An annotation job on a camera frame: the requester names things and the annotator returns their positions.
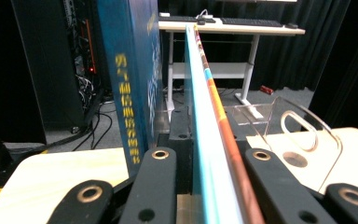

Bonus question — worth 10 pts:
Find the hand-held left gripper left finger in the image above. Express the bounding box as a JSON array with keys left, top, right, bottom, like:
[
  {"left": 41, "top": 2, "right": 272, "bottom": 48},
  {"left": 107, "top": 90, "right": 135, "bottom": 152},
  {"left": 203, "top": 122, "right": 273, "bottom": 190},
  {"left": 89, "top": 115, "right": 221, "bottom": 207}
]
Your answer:
[{"left": 167, "top": 107, "right": 197, "bottom": 195}]

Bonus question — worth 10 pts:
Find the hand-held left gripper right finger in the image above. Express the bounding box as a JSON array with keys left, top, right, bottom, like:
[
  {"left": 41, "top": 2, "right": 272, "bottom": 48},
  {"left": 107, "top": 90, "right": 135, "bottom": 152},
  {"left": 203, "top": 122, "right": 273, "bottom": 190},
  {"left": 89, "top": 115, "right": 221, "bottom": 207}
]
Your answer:
[{"left": 231, "top": 123, "right": 251, "bottom": 154}]

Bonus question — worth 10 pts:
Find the light blue illustrated picture book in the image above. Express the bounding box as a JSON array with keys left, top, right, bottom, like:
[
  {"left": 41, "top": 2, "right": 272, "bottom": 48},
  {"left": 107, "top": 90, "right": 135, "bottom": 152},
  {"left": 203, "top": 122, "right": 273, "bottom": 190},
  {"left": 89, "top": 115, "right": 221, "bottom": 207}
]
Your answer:
[{"left": 185, "top": 24, "right": 267, "bottom": 224}]

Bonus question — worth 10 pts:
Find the clear acrylic book rack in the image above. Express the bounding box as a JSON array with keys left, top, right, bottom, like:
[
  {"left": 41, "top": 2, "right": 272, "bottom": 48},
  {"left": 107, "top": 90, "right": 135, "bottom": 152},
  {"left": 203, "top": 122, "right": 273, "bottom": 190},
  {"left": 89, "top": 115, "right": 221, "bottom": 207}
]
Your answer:
[{"left": 153, "top": 95, "right": 344, "bottom": 195}]

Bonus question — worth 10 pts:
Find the dark blue picture book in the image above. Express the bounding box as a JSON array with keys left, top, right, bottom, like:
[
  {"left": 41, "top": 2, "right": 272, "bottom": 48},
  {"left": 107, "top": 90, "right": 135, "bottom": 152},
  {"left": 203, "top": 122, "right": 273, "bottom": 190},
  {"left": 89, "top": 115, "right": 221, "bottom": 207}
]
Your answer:
[{"left": 96, "top": 0, "right": 166, "bottom": 178}]

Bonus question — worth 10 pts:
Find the small red object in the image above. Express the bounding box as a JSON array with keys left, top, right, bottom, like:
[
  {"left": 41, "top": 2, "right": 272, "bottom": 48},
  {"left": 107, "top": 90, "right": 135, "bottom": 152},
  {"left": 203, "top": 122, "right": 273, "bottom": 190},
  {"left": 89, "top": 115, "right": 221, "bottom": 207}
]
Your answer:
[{"left": 259, "top": 84, "right": 275, "bottom": 96}]

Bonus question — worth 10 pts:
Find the black curtain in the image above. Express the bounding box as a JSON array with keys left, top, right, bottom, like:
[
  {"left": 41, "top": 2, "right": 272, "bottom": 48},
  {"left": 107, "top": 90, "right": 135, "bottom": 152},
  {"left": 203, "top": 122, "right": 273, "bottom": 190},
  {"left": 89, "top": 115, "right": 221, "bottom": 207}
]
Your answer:
[{"left": 155, "top": 0, "right": 352, "bottom": 91}]

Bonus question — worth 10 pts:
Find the black keyboard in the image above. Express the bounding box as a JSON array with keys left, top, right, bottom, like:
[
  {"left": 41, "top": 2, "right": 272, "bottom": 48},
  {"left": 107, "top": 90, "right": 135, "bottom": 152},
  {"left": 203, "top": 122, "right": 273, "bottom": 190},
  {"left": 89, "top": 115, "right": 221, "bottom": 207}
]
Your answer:
[
  {"left": 158, "top": 14, "right": 200, "bottom": 23},
  {"left": 220, "top": 17, "right": 283, "bottom": 28}
]

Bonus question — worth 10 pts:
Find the black computer cabinet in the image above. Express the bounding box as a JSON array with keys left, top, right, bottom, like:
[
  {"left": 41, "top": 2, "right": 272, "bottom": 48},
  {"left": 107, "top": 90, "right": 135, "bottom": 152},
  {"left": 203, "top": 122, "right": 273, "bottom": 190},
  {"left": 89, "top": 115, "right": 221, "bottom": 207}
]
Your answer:
[{"left": 10, "top": 0, "right": 111, "bottom": 130}]

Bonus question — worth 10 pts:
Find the round table cable grommet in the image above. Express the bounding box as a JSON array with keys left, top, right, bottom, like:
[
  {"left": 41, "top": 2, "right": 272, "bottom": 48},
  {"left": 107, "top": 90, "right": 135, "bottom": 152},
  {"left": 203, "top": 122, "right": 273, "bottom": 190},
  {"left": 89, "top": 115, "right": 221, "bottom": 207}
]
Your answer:
[{"left": 282, "top": 151, "right": 309, "bottom": 168}]

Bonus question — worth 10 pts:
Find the white frame desk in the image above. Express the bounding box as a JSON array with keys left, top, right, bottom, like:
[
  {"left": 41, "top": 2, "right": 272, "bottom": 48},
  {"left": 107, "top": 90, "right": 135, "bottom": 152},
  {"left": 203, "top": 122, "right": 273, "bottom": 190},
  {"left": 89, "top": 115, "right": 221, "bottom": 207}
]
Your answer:
[{"left": 158, "top": 15, "right": 306, "bottom": 120}]

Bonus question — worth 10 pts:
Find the black cable bundle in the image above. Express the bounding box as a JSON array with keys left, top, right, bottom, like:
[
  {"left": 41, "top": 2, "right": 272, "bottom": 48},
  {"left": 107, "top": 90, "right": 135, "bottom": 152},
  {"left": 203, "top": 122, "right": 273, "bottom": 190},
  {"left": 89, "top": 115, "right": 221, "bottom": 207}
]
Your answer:
[{"left": 12, "top": 92, "right": 116, "bottom": 153}]

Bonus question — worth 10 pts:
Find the white adapter cable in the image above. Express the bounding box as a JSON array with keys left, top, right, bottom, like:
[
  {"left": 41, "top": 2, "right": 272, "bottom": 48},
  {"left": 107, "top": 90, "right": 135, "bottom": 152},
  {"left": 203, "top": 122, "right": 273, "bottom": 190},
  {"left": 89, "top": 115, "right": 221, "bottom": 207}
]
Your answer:
[{"left": 195, "top": 8, "right": 215, "bottom": 21}]

